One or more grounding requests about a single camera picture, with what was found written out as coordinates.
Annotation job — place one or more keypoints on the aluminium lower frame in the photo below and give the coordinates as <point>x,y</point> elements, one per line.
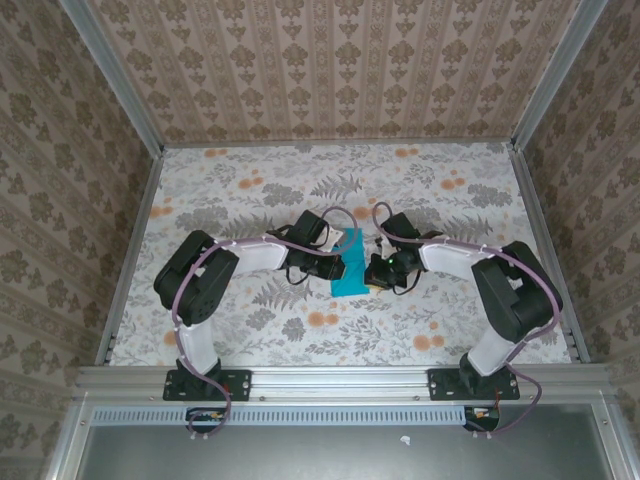
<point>74,440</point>

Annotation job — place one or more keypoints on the aluminium corner post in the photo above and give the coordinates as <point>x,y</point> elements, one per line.
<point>120,75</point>
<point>552,75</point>

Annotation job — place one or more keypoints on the aluminium cross rail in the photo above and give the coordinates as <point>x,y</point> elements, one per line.
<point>340,382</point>

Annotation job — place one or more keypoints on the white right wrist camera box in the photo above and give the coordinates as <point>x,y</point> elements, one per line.
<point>381,244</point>

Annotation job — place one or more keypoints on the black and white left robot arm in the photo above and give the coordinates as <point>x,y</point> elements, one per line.
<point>200,280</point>

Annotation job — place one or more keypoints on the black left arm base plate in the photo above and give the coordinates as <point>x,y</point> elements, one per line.
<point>237,385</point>

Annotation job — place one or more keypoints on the aluminium side rail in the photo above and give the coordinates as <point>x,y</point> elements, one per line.
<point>131,250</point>
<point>546,250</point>

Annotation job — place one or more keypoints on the grey metal sheet panel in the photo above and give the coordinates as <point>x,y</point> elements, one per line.
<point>325,455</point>

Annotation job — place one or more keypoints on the floral patterned table cover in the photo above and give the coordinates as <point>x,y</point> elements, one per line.
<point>250,170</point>

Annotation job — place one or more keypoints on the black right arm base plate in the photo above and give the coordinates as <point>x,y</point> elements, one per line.
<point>442,385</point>

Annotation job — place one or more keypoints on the blue paper sheet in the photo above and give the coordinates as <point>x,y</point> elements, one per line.
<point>350,285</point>

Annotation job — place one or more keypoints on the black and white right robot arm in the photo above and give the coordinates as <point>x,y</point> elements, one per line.
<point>515,300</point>

